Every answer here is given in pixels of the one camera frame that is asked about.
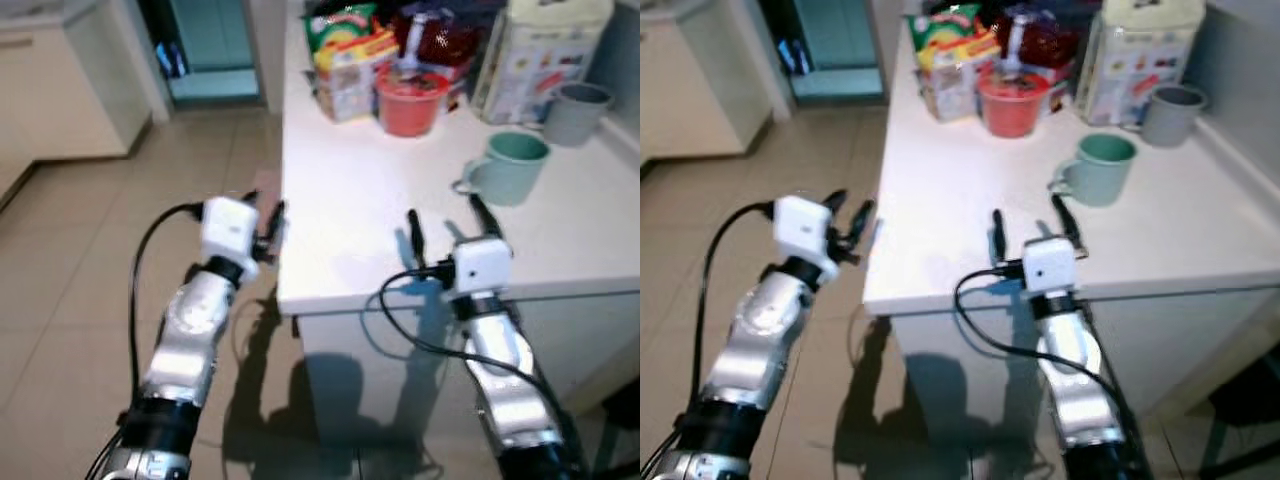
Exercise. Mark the dark red snack bag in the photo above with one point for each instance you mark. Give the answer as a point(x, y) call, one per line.
point(450, 40)
point(1050, 40)

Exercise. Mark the small blue packet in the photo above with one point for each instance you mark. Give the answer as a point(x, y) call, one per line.
point(795, 57)
point(172, 60)

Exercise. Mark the white printed rice bag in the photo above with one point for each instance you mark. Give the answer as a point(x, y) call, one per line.
point(540, 60)
point(1135, 60)

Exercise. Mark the white kitchen cabinet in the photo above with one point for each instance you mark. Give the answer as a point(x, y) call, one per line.
point(700, 90)
point(60, 90)

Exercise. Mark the white kitchen counter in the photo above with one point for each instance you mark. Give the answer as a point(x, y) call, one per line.
point(1180, 340)
point(340, 190)

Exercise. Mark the green snack bag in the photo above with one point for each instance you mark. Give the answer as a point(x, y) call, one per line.
point(340, 25)
point(940, 25)

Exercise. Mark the grey mug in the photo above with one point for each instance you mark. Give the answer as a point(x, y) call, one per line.
point(575, 120)
point(1170, 120)

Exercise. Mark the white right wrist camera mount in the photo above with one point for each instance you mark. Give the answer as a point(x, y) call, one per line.
point(482, 268)
point(1048, 265)

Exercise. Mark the red instant noodle bowl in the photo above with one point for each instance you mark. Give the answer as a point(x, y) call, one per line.
point(410, 110)
point(1012, 110)

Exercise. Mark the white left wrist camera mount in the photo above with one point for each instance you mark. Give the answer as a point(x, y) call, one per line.
point(228, 225)
point(805, 228)

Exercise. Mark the black chair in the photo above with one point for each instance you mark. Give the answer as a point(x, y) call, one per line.
point(1245, 400)
point(622, 420)

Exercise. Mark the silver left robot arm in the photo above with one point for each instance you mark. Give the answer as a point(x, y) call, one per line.
point(190, 330)
point(755, 340)

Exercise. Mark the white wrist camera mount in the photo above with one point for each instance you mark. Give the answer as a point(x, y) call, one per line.
point(228, 225)
point(482, 268)
point(805, 228)
point(1048, 265)

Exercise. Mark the teal glass door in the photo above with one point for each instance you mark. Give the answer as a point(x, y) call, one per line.
point(840, 45)
point(215, 45)

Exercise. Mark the yellow printed food box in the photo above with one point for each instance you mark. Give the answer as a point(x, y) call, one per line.
point(950, 80)
point(350, 80)

